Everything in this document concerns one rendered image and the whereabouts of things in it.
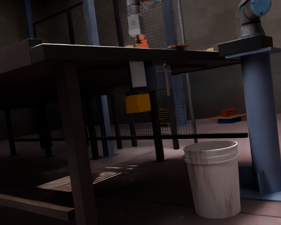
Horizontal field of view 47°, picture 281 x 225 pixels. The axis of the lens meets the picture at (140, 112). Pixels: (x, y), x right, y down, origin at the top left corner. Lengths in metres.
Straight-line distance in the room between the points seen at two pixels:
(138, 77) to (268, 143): 0.95
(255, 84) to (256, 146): 0.37
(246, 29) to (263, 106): 0.47
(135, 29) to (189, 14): 5.79
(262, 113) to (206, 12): 5.53
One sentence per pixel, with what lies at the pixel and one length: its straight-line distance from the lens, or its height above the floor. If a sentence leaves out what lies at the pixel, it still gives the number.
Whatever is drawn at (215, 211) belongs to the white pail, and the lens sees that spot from 1.82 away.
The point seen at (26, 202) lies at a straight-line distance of 1.66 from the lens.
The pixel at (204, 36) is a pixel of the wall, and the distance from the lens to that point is 7.39.
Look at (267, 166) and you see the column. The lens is 2.11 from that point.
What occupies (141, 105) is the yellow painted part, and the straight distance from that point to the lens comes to 1.46.
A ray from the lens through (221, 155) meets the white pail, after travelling 1.73.
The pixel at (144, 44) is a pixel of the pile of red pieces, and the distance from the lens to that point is 3.09.
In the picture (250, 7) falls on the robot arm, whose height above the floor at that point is 1.10.
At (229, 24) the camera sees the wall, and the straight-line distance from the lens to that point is 7.18.
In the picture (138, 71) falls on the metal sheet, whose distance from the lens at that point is 1.51.
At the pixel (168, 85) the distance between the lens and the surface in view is 1.63.
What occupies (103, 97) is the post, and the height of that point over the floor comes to 0.73.
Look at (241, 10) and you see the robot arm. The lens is 2.12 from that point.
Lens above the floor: 0.69
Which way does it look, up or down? 3 degrees down
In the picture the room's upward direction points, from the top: 7 degrees counter-clockwise
